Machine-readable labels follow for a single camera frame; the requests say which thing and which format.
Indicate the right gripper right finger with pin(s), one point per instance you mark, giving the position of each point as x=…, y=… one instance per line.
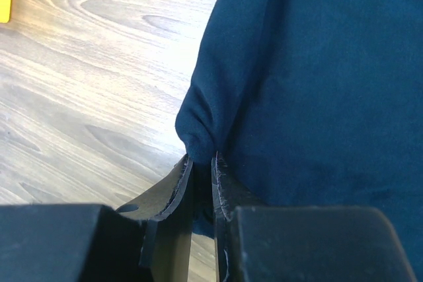
x=256, y=242

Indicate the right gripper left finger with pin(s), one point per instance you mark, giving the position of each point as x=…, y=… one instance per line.
x=146, y=239

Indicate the navy basketball jersey tank top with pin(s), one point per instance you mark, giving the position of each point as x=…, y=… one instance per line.
x=314, y=102

